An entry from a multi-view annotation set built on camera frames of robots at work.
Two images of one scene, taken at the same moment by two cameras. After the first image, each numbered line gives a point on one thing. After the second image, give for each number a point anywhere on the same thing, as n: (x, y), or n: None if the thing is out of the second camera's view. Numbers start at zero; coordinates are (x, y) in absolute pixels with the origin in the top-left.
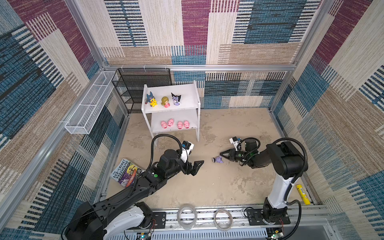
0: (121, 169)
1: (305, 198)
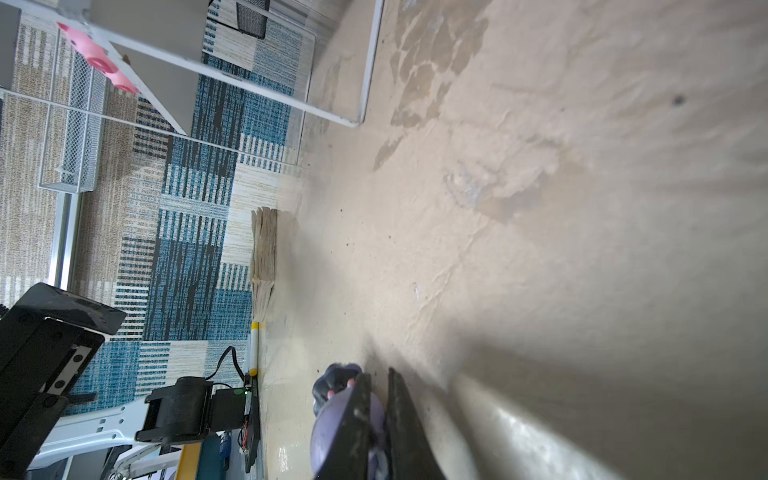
0: (264, 225)
1: None
